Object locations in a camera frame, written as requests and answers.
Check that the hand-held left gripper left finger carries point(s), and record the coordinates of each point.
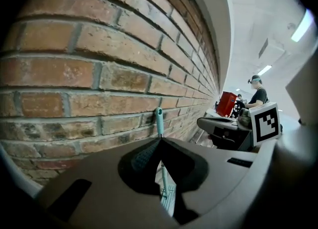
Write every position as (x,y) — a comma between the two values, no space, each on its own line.
(106,166)

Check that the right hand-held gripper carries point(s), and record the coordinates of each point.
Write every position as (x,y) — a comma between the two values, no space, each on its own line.
(265,123)

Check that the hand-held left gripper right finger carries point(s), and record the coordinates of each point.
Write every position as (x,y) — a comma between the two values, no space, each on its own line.
(223,171)

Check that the teal mop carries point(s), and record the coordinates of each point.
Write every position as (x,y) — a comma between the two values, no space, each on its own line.
(159,121)

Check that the white desk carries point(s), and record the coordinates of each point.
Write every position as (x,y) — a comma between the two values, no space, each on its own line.
(213,113)

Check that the red box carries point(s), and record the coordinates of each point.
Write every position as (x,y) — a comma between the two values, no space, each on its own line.
(226,103)

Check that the small ceiling light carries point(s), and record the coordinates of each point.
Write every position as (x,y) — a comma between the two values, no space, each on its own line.
(264,69)

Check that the ceiling air conditioner unit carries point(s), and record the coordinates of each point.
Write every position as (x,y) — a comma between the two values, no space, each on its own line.
(272,50)

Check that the ceiling smoke detector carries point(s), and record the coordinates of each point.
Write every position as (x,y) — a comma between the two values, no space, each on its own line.
(291,26)

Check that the long ceiling light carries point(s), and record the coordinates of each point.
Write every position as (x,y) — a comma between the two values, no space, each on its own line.
(301,26)

